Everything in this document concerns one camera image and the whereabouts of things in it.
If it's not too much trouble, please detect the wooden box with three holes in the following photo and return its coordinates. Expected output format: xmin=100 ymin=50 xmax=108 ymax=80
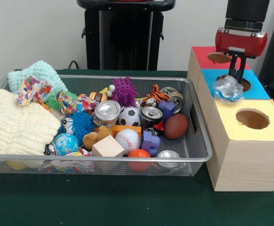
xmin=186 ymin=46 xmax=274 ymax=193

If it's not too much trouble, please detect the white baseball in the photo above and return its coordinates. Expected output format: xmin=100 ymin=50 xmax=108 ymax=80
xmin=115 ymin=129 xmax=141 ymax=155

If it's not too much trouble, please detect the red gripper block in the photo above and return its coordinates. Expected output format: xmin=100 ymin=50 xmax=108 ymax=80
xmin=215 ymin=27 xmax=268 ymax=84

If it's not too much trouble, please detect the small plush tiger toy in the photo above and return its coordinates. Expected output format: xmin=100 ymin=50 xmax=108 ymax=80
xmin=141 ymin=84 xmax=170 ymax=108

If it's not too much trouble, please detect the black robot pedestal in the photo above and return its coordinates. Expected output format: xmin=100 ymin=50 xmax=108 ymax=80
xmin=76 ymin=0 xmax=176 ymax=71

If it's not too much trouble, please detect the black orange drink can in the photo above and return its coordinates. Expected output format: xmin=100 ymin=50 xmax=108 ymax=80
xmin=140 ymin=106 xmax=163 ymax=129

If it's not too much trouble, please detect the crushed silver can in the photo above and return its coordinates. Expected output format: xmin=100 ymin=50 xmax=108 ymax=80
xmin=93 ymin=100 xmax=121 ymax=128

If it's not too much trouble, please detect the plain wooden cube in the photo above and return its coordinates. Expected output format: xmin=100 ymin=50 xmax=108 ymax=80
xmin=91 ymin=135 xmax=125 ymax=158

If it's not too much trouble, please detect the cream waffle cloth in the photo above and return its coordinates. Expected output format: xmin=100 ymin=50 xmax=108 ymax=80
xmin=0 ymin=88 xmax=62 ymax=156

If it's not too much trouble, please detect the purple spiky eyed toy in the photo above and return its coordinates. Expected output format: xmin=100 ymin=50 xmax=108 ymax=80
xmin=107 ymin=76 xmax=139 ymax=108

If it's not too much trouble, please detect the black cable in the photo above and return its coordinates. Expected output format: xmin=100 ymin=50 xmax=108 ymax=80
xmin=67 ymin=60 xmax=81 ymax=70

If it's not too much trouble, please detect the colourful paper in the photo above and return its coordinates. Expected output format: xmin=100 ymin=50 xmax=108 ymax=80
xmin=15 ymin=75 xmax=52 ymax=106

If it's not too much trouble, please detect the clear plastic wrapper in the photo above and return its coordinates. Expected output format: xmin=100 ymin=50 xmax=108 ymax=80
xmin=213 ymin=74 xmax=244 ymax=102

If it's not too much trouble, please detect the mint green cloth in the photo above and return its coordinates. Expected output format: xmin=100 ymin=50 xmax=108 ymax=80
xmin=7 ymin=60 xmax=68 ymax=102

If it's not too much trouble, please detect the shallow mesh bin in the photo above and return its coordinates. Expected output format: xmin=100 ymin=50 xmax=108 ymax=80
xmin=0 ymin=73 xmax=213 ymax=177

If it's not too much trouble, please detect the red black drink can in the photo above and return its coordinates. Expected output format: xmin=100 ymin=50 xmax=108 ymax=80
xmin=157 ymin=150 xmax=182 ymax=168

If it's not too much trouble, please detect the small soccer ball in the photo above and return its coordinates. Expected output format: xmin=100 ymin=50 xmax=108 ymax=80
xmin=118 ymin=107 xmax=142 ymax=127

